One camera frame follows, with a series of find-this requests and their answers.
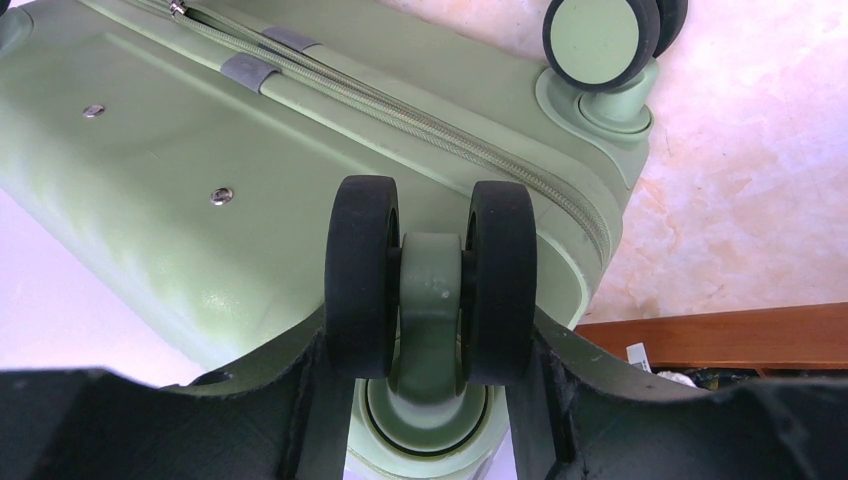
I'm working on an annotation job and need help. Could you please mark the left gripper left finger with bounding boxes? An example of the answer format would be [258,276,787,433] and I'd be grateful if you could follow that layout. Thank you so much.
[1,311,354,479]

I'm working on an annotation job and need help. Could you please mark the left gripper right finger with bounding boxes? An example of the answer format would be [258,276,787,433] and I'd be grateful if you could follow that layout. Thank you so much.
[506,311,847,479]

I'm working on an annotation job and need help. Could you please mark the green suitcase blue lining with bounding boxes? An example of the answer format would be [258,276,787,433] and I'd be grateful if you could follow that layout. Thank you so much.
[0,0,690,480]

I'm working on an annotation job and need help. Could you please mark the silver zipper pull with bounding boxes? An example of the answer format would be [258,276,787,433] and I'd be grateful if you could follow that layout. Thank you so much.
[168,0,186,17]

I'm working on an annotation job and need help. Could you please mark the white towel label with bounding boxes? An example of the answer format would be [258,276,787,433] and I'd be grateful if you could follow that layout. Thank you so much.
[626,342,652,373]

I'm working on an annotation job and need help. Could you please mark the patterned item in tray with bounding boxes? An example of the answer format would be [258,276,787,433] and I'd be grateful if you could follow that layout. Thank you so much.
[655,367,767,391]

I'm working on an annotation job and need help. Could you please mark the orange wooden tray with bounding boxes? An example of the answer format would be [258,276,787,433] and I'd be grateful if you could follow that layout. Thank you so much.
[576,302,847,370]

